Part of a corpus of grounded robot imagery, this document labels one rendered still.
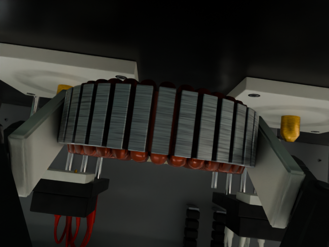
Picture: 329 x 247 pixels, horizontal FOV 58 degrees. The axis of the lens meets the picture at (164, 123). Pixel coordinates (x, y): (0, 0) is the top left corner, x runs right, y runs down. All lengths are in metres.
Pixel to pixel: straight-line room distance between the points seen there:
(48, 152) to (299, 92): 0.20
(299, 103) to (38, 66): 0.23
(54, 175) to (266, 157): 0.24
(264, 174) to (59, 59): 0.18
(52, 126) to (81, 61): 0.11
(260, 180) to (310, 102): 0.14
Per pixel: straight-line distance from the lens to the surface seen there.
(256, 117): 0.16
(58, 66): 0.27
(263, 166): 0.16
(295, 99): 0.28
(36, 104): 0.42
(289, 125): 0.34
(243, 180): 0.47
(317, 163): 0.65
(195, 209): 0.53
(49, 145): 0.16
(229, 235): 0.46
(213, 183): 0.39
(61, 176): 0.35
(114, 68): 0.25
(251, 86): 0.26
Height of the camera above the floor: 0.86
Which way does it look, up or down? 9 degrees down
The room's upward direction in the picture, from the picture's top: 173 degrees counter-clockwise
